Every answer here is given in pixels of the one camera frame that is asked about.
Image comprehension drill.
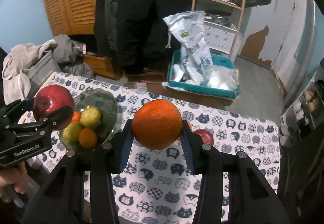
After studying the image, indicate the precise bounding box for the large orange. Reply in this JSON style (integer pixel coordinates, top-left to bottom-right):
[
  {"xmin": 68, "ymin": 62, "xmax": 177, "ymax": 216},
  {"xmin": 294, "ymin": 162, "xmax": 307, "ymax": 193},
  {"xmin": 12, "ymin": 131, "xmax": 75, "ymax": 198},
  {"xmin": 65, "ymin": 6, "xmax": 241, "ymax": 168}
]
[{"xmin": 131, "ymin": 99, "xmax": 182, "ymax": 150}]

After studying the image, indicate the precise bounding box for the cat pattern tablecloth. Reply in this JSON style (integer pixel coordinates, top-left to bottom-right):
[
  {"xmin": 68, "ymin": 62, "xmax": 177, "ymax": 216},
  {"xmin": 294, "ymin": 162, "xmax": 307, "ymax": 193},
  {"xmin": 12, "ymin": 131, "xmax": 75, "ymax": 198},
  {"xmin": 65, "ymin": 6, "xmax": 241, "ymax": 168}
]
[{"xmin": 45, "ymin": 72, "xmax": 280, "ymax": 223}]

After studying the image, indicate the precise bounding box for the grey laundry bag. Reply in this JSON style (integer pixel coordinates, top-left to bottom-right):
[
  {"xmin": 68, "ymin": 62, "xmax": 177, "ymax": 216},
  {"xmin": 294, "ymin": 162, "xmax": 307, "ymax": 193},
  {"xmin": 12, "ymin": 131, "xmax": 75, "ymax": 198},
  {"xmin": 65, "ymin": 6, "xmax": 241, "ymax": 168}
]
[{"xmin": 26, "ymin": 51, "xmax": 60, "ymax": 98}]

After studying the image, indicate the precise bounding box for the black hanging coat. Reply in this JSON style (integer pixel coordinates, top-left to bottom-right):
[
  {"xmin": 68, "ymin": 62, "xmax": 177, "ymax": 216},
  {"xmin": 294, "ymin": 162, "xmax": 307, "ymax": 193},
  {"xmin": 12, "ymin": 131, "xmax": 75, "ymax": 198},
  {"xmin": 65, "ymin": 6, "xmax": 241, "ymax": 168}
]
[{"xmin": 93, "ymin": 0, "xmax": 192, "ymax": 75}]

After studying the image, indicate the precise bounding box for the wooden shelf rack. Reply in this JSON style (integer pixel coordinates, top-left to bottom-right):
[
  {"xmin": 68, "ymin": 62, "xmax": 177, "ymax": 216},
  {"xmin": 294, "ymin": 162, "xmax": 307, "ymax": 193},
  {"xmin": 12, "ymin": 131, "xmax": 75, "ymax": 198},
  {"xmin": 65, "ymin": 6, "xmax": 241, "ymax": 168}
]
[{"xmin": 191, "ymin": 0, "xmax": 245, "ymax": 60}]

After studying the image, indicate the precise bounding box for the dark red apple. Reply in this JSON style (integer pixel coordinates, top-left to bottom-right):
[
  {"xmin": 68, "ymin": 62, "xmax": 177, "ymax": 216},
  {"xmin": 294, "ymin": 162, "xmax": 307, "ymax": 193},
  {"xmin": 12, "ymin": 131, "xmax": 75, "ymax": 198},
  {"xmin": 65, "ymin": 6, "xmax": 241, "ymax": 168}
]
[{"xmin": 193, "ymin": 129, "xmax": 214, "ymax": 146}]

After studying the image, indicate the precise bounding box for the white shoe rack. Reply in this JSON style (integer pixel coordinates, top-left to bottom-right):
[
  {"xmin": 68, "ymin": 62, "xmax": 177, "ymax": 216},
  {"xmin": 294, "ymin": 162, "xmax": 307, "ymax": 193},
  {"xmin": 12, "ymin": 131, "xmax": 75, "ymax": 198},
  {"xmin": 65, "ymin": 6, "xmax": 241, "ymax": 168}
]
[{"xmin": 279, "ymin": 61, "xmax": 323, "ymax": 148}]

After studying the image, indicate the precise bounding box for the small orange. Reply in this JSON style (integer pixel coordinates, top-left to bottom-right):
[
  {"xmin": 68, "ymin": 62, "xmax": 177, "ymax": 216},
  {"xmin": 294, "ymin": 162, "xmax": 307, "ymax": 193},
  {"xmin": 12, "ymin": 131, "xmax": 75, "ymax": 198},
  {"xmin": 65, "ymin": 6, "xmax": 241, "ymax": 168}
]
[{"xmin": 79, "ymin": 128, "xmax": 98, "ymax": 150}]

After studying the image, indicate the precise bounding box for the white patterned plastic bag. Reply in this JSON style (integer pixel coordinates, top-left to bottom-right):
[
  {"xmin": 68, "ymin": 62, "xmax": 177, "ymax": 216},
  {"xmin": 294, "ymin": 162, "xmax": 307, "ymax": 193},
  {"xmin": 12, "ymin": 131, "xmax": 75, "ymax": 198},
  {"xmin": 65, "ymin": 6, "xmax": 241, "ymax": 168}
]
[{"xmin": 163, "ymin": 11, "xmax": 213, "ymax": 86}]

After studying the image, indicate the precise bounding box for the grey jacket pile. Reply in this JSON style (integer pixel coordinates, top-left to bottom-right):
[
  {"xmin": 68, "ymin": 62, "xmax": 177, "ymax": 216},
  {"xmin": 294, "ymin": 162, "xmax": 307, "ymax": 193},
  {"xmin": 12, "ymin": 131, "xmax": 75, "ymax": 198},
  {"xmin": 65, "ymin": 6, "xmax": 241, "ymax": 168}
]
[{"xmin": 53, "ymin": 35, "xmax": 94, "ymax": 79}]

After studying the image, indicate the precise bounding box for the brown cardboard box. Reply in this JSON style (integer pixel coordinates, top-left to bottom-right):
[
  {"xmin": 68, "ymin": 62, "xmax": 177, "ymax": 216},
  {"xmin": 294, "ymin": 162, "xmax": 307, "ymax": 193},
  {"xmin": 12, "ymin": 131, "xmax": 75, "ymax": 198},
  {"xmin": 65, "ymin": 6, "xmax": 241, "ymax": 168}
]
[{"xmin": 124, "ymin": 73, "xmax": 165, "ymax": 95}]

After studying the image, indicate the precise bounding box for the teal cardboard box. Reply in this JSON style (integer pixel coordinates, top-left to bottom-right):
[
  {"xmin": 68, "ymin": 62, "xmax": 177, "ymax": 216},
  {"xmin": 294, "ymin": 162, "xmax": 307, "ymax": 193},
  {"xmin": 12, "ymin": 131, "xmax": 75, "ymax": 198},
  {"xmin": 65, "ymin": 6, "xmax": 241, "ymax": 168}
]
[{"xmin": 167, "ymin": 50, "xmax": 241, "ymax": 101}]

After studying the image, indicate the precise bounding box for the person's left hand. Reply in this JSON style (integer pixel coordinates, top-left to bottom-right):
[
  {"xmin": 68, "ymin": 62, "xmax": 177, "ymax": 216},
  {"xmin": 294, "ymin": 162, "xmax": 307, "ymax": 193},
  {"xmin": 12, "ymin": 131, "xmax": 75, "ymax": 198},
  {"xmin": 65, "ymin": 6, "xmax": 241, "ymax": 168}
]
[{"xmin": 0, "ymin": 162, "xmax": 28, "ymax": 203}]

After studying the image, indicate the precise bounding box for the bright red apple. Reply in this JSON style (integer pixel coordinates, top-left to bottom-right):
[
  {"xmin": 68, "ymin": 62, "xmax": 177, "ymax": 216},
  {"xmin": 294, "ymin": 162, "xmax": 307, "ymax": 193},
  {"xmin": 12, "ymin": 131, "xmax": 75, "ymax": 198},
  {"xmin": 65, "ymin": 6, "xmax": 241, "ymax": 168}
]
[{"xmin": 32, "ymin": 84, "xmax": 75, "ymax": 130}]

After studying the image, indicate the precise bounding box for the green glass bowl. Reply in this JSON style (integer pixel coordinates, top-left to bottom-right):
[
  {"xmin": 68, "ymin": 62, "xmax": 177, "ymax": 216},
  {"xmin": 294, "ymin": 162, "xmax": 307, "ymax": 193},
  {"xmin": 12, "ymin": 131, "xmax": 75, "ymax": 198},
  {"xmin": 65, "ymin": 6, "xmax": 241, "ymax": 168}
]
[{"xmin": 58, "ymin": 89, "xmax": 118, "ymax": 153}]

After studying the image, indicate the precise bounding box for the clear plastic bag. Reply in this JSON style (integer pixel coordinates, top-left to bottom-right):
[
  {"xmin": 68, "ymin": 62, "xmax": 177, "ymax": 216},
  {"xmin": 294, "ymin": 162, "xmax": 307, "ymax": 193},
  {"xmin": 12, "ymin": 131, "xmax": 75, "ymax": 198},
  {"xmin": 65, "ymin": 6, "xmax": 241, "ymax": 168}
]
[{"xmin": 206, "ymin": 65, "xmax": 239, "ymax": 91}]

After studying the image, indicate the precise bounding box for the beige clothes pile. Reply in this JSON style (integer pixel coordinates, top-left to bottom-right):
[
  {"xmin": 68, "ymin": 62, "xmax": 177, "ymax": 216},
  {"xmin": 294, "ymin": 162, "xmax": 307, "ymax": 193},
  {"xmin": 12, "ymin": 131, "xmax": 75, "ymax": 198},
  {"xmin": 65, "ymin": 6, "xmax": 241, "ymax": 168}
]
[{"xmin": 2, "ymin": 39, "xmax": 56, "ymax": 105}]

